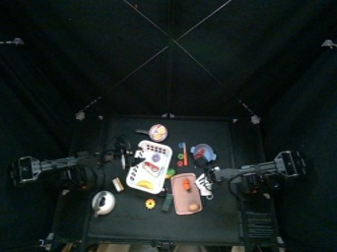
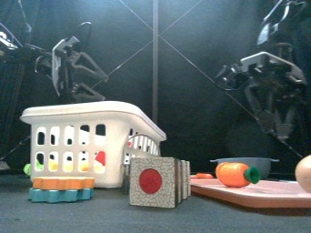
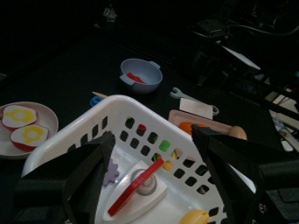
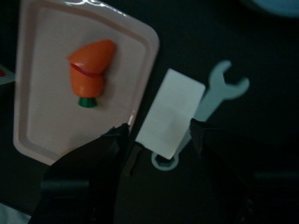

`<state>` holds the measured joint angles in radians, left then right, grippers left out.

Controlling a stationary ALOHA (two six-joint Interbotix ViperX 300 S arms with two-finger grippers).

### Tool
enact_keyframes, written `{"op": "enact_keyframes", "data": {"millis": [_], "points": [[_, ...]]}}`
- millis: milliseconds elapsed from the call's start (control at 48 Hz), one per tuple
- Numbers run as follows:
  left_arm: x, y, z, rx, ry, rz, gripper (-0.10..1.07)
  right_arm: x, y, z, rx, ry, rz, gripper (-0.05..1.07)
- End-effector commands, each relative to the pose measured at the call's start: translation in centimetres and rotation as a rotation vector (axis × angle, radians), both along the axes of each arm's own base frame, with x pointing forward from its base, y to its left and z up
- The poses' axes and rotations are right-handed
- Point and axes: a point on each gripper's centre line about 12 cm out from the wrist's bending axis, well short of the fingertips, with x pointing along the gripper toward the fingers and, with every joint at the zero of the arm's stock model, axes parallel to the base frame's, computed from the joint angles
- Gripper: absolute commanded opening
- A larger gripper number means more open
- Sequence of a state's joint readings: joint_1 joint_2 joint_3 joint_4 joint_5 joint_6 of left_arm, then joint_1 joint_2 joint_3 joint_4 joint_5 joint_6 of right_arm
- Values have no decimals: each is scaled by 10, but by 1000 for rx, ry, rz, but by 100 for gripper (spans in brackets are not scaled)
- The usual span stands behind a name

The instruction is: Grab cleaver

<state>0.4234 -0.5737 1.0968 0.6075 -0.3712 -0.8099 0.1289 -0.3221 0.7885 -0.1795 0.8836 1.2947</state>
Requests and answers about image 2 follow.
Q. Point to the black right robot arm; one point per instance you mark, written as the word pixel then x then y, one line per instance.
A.
pixel 283 24

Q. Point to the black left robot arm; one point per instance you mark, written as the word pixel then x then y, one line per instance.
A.
pixel 20 53

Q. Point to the grey toy pot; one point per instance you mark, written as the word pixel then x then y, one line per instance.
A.
pixel 263 165

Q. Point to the white plastic slotted basket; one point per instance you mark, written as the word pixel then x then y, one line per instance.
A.
pixel 109 145

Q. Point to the beige round toy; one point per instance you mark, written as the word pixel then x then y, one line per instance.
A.
pixel 304 173

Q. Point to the red toy in basket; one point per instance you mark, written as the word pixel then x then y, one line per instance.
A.
pixel 100 158

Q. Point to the orange toy fruit green top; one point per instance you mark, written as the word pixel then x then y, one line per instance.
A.
pixel 232 174

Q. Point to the yellow toy in basket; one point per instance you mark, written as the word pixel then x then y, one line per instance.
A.
pixel 68 166

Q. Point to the pink cutting board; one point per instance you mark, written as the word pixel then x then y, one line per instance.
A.
pixel 259 194

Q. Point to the small orange toy piece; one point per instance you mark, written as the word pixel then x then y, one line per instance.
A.
pixel 203 175

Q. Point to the patterned block slice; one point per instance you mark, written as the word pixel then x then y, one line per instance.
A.
pixel 185 179

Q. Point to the orange toy gear piece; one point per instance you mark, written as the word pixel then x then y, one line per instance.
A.
pixel 62 183

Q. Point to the patterned block with red dot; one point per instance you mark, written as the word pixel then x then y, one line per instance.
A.
pixel 151 181

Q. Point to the teal toy gear piece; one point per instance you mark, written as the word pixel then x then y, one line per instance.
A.
pixel 56 195

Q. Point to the grey vertical frame pole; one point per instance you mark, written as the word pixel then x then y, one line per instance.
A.
pixel 155 60

